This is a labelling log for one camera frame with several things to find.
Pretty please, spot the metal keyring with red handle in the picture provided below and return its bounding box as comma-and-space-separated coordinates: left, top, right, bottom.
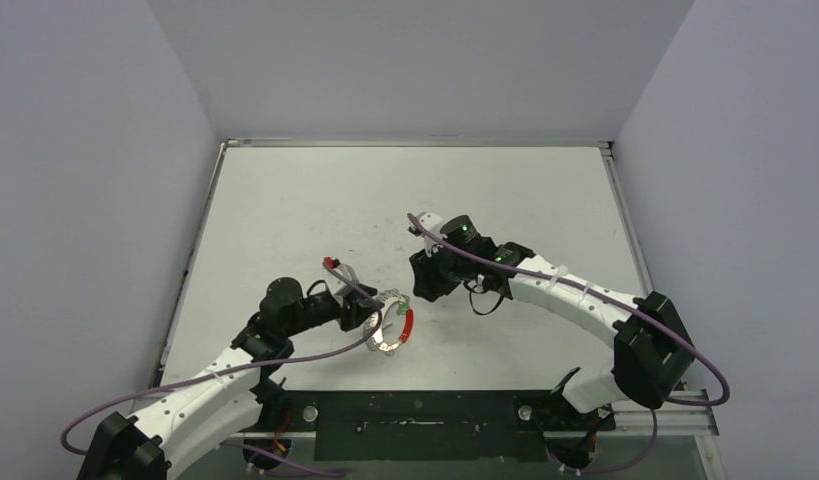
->
363, 289, 415, 356

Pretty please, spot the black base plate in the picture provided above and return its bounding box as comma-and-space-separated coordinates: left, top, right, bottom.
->
244, 390, 616, 462

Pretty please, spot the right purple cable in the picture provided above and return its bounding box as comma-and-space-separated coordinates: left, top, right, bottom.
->
406, 211, 732, 477

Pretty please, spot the purple cable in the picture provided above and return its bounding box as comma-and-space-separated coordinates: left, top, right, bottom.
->
59, 259, 385, 480
406, 211, 732, 477

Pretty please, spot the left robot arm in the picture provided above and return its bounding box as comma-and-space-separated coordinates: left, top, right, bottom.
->
77, 276, 388, 479

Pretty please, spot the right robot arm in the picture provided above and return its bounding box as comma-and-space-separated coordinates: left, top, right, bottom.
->
408, 213, 693, 429

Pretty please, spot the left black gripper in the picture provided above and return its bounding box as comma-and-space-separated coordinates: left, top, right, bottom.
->
284, 283, 384, 338

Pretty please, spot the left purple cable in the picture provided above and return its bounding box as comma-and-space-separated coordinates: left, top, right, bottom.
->
59, 259, 385, 480

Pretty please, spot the aluminium front rail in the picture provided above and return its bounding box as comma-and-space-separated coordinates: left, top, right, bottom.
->
243, 390, 720, 438

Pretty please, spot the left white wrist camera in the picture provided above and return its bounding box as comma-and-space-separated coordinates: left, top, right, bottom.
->
323, 257, 358, 303

